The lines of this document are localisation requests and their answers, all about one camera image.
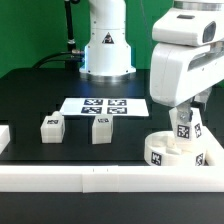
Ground white round stool seat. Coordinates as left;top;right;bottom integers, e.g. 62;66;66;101
144;131;206;167

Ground white U-shaped fence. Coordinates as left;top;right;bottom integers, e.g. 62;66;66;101
0;125;224;194

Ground black cables at base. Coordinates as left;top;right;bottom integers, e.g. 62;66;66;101
32;49;86;70

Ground white fiducial marker sheet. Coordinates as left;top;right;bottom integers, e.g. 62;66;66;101
60;98;149;117

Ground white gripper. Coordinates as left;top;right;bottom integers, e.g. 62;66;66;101
149;42;224;128

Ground black vertical pole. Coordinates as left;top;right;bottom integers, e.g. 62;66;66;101
64;0;80;51

